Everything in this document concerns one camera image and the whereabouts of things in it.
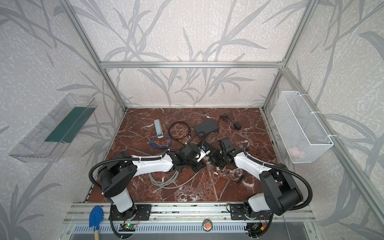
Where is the black ribbed router box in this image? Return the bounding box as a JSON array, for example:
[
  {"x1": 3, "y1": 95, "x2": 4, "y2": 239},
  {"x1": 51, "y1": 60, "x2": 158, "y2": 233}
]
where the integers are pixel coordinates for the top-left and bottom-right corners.
[{"x1": 197, "y1": 140, "x2": 222, "y2": 167}]

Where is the dark grey network switch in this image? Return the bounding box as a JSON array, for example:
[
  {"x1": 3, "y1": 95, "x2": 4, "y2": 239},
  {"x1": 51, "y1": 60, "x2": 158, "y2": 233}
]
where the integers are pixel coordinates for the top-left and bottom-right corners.
[{"x1": 194, "y1": 119, "x2": 219, "y2": 138}]

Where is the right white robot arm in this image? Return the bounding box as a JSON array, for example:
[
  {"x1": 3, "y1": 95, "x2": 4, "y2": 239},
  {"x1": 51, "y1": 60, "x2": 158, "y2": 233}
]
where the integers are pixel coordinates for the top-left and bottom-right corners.
[{"x1": 206, "y1": 138, "x2": 313, "y2": 220}]

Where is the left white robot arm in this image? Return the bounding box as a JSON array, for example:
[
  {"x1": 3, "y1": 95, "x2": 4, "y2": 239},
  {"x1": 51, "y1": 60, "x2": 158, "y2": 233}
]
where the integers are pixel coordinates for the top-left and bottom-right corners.
[{"x1": 89, "y1": 143, "x2": 212, "y2": 220}]

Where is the grey phone slab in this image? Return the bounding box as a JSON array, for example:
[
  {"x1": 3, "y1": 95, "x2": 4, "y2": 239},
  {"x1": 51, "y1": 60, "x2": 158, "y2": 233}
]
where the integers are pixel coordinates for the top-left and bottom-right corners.
[{"x1": 154, "y1": 119, "x2": 164, "y2": 139}]

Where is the pink item in basket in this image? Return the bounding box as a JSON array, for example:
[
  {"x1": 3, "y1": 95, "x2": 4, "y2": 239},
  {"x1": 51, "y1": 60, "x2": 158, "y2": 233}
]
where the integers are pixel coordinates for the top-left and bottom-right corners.
[{"x1": 288, "y1": 147, "x2": 304, "y2": 159}]

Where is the red round button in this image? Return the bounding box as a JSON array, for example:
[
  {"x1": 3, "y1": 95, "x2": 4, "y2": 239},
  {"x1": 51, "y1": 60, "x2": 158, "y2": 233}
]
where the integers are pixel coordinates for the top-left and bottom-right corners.
[{"x1": 202, "y1": 219, "x2": 213, "y2": 232}]

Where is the green circuit board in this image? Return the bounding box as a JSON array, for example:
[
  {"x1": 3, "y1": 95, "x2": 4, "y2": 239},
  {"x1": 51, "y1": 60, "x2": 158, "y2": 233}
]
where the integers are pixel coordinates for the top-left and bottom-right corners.
[{"x1": 119, "y1": 224, "x2": 137, "y2": 232}]

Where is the blue shovel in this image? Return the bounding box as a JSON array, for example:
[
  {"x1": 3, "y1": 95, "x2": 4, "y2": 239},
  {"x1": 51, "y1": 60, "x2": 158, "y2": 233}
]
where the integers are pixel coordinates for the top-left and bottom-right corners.
[{"x1": 89, "y1": 206, "x2": 104, "y2": 240}]

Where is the black cable with green plug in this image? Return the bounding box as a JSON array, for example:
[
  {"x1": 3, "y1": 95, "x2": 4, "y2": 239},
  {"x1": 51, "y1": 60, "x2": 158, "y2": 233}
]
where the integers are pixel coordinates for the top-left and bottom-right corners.
[{"x1": 167, "y1": 120, "x2": 192, "y2": 141}]

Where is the black power adapter with cable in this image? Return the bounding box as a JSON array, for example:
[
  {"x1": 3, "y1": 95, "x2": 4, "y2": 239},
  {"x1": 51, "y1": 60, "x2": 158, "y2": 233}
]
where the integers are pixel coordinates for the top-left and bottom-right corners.
[{"x1": 218, "y1": 114, "x2": 242, "y2": 130}]

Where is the grey ethernet cable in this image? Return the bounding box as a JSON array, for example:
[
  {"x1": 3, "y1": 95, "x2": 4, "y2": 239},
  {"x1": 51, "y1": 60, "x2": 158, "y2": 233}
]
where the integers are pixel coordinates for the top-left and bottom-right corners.
[{"x1": 148, "y1": 169, "x2": 200, "y2": 191}]

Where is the blue cable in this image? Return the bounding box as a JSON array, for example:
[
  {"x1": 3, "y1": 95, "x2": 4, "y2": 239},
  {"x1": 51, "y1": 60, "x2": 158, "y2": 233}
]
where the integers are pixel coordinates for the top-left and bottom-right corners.
[{"x1": 146, "y1": 134, "x2": 173, "y2": 150}]

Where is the white wire mesh basket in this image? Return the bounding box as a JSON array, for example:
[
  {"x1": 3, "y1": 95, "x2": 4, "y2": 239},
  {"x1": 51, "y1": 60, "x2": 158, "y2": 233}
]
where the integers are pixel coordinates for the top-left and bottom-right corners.
[{"x1": 272, "y1": 91, "x2": 334, "y2": 164}]

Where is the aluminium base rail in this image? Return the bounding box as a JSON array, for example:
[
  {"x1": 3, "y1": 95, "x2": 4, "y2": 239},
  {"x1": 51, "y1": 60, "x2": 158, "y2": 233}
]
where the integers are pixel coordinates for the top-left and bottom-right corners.
[{"x1": 63, "y1": 202, "x2": 316, "y2": 224}]

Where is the clear plastic wall bin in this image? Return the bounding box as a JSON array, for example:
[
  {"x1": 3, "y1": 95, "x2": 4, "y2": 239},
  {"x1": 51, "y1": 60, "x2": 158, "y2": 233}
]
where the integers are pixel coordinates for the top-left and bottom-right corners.
[{"x1": 9, "y1": 94, "x2": 98, "y2": 163}]

